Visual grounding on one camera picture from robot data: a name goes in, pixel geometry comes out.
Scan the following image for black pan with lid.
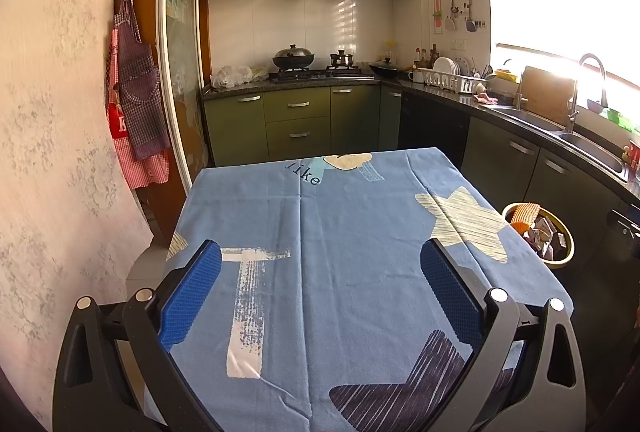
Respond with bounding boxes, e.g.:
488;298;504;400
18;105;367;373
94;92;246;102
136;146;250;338
369;58;403;79

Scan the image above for yellow-rimmed trash bin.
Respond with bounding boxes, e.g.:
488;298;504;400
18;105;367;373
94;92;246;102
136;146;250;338
501;202;576;269

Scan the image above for clear plastic bag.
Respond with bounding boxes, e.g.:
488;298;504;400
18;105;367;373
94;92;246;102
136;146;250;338
210;64;271;89

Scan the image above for steel sink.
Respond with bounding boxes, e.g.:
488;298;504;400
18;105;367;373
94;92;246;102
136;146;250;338
492;104;628;175

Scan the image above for seasoning bottles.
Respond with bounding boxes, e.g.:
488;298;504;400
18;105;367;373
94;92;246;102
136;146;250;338
412;44;441;70

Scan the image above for orange waffle-pattern packet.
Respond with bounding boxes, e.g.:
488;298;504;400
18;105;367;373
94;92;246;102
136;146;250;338
510;203;542;233

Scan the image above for black countertop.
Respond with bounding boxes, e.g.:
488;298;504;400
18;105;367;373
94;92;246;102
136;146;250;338
200;72;640;198

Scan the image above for red checked apron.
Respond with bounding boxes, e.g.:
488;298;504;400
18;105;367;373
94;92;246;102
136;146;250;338
106;24;170;190

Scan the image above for white dish rack with plates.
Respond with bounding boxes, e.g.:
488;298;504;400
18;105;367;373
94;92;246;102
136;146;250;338
416;57;481;94

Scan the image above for blue printed tablecloth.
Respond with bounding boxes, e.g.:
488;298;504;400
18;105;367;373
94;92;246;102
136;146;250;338
165;148;576;432

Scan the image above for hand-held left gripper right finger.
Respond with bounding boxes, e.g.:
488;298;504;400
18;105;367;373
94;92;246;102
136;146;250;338
421;239;588;432

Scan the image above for tall steel faucet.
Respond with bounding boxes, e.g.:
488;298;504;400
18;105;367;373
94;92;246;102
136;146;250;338
562;53;608;133

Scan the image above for black wok with lid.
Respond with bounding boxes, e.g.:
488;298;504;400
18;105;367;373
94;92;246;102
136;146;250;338
272;44;316;70

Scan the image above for wooden cutting board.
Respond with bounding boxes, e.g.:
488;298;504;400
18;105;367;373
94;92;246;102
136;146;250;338
515;66;576;127

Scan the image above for green plastic item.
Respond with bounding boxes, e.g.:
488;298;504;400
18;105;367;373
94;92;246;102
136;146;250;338
605;108;638;130

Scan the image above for green base cabinets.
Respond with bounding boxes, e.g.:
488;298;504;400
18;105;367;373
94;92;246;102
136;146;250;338
202;84;640;263

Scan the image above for hanging kitchen utensils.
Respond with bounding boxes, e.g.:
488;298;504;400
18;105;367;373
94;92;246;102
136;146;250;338
431;0;486;33

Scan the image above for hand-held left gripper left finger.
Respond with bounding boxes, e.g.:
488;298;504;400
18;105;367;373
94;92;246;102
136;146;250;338
52;239;223;432

